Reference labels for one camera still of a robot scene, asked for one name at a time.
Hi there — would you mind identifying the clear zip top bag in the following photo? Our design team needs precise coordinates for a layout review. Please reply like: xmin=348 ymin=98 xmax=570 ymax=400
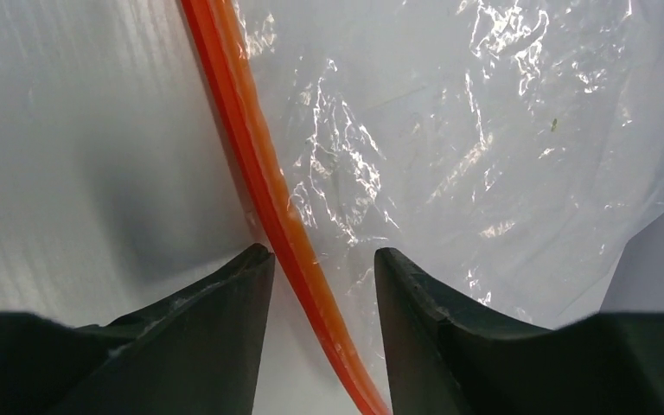
xmin=181 ymin=1 xmax=664 ymax=414

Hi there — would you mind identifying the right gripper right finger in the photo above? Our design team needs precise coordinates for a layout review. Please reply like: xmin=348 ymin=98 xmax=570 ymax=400
xmin=374 ymin=248 xmax=664 ymax=414

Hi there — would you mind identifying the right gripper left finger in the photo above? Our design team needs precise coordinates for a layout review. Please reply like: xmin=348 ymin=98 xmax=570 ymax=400
xmin=0 ymin=244 xmax=275 ymax=414

